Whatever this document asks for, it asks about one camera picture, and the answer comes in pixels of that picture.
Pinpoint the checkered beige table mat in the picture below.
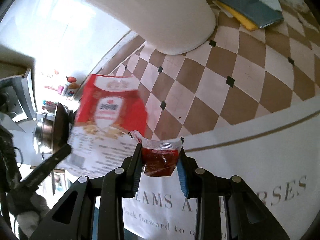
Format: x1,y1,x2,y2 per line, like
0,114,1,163
94,0,320,240

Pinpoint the red sauce packet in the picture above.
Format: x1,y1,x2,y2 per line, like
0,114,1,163
130,131,183,177

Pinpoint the steel pot with lid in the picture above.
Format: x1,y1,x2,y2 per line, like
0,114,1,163
33,114,54,154

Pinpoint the black frying pan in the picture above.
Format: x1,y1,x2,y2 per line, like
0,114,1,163
52,102,70,154

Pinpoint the yellow flat box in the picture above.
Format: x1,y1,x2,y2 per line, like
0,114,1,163
213,0,259,31

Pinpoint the red white noodle package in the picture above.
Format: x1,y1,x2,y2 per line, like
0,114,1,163
61,74,148,178

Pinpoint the white paper towel roll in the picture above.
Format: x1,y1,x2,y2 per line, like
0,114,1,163
86,0,216,55

